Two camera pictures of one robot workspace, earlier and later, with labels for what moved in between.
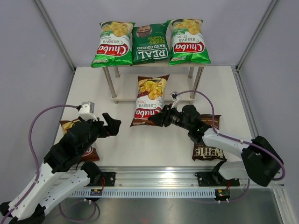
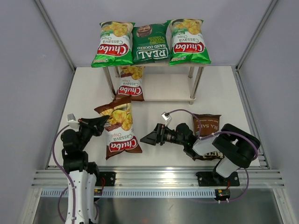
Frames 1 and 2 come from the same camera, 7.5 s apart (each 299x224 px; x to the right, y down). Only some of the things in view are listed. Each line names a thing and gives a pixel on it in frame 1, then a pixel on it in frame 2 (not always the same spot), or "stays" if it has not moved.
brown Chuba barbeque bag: [90, 154] -> [118, 127]
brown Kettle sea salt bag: [201, 151] stays
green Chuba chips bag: [188, 44] stays
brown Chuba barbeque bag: [150, 99] -> [131, 83]
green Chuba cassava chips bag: [115, 47] stays
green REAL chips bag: [151, 43] stays
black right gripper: [163, 117] -> [156, 136]
